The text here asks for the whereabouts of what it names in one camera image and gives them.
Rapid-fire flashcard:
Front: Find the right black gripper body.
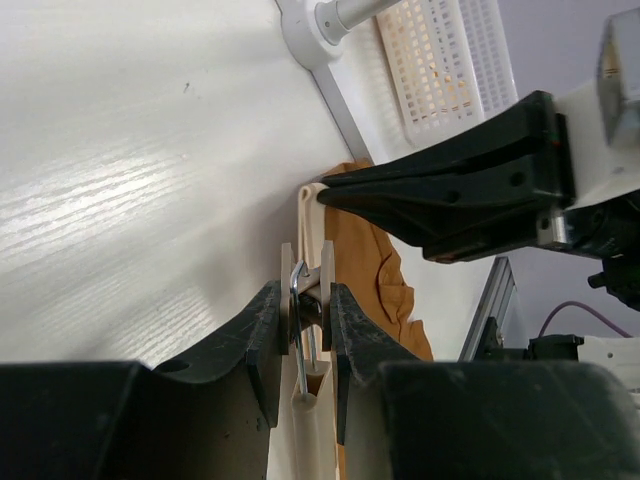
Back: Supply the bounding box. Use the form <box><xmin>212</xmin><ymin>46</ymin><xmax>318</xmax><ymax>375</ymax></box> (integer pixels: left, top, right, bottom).
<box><xmin>556</xmin><ymin>190</ymin><xmax>639</xmax><ymax>310</ymax></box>

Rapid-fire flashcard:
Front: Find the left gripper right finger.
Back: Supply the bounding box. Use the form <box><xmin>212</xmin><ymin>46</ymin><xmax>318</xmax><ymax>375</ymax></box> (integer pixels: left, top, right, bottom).
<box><xmin>329</xmin><ymin>284</ymin><xmax>639</xmax><ymax>479</ymax></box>

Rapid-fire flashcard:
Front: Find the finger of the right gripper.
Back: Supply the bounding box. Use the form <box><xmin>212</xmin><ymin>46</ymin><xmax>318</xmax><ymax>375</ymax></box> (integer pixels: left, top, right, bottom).
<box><xmin>321</xmin><ymin>90</ymin><xmax>556</xmax><ymax>188</ymax></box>
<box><xmin>318</xmin><ymin>154</ymin><xmax>568</xmax><ymax>262</ymax></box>

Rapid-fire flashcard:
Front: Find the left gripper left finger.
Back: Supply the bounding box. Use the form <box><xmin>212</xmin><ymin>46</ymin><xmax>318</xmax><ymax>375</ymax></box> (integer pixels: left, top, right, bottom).
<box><xmin>1</xmin><ymin>281</ymin><xmax>281</xmax><ymax>479</ymax></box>

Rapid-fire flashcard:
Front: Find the wooden clip hanger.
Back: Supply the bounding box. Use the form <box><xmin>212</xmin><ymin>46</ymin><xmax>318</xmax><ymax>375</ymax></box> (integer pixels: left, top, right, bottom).
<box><xmin>278</xmin><ymin>240</ymin><xmax>336</xmax><ymax>480</ymax></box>

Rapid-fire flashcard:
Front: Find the brown underwear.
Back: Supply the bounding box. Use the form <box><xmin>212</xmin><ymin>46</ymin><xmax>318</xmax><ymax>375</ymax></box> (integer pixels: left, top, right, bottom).
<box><xmin>267</xmin><ymin>158</ymin><xmax>435</xmax><ymax>480</ymax></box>

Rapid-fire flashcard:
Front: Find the beige underwear in basket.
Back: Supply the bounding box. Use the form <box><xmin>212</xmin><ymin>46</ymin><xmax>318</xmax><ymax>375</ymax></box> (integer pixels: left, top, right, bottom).
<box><xmin>392</xmin><ymin>27</ymin><xmax>473</xmax><ymax>132</ymax></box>

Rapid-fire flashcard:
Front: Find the white plastic basket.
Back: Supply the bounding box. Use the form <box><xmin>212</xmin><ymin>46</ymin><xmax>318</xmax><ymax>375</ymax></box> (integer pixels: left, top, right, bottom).
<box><xmin>376</xmin><ymin>0</ymin><xmax>518</xmax><ymax>148</ymax></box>

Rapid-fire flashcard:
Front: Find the white metal clothes rack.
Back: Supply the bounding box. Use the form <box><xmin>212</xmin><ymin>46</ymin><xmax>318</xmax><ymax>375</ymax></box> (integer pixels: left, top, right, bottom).
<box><xmin>277</xmin><ymin>1</ymin><xmax>412</xmax><ymax>163</ymax></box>

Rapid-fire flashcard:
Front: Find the aluminium mounting rail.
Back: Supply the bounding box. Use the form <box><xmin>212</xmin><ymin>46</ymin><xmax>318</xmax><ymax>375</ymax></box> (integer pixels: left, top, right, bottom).
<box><xmin>458</xmin><ymin>256</ymin><xmax>517</xmax><ymax>361</ymax></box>

